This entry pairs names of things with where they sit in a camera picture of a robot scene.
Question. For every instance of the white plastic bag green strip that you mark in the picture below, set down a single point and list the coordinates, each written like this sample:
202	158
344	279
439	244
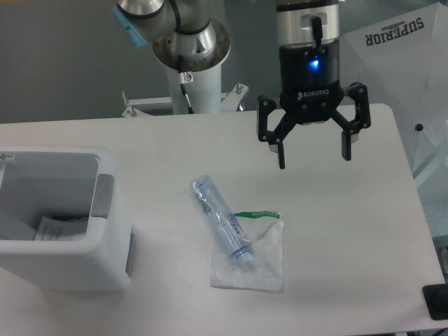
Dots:
261	269

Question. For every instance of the crushed clear plastic bottle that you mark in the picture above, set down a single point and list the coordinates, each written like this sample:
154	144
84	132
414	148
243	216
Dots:
226	227

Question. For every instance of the black device at table edge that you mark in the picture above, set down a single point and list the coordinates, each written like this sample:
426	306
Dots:
436	301

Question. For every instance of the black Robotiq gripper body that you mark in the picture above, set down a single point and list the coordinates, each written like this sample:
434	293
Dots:
310	81

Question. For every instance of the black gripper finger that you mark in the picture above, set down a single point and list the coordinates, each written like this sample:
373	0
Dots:
358	92
274	138

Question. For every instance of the white Superior umbrella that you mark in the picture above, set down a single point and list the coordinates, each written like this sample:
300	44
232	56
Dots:
403	63

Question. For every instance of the paper trash inside can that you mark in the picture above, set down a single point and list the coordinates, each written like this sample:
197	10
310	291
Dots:
50	229

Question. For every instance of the white trash can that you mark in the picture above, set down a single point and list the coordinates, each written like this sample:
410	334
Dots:
63	183

